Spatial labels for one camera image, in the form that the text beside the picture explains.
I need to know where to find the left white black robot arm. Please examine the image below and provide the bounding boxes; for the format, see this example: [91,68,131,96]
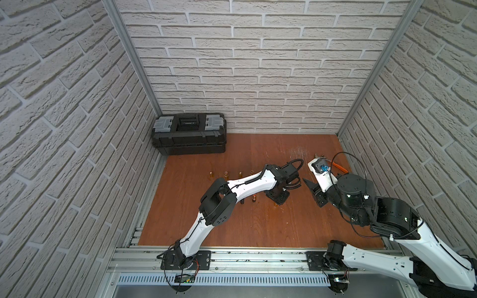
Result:
[157,159,304,270]

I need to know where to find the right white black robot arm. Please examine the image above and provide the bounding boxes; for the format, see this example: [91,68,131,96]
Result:
[305,172,477,298]

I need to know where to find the black plastic toolbox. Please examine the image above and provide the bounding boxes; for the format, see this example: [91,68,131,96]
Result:
[151,112,227,156]

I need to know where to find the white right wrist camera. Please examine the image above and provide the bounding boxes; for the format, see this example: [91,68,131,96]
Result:
[308,157,338,192]

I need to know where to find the orange handled pliers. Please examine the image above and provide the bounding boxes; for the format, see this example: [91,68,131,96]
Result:
[314,153,349,174]

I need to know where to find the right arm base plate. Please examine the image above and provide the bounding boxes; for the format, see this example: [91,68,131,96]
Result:
[305,251,358,271]

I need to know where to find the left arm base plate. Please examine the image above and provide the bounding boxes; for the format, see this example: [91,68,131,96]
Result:
[157,250,211,271]

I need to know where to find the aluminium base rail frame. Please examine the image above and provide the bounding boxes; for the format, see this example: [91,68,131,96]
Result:
[95,247,421,298]

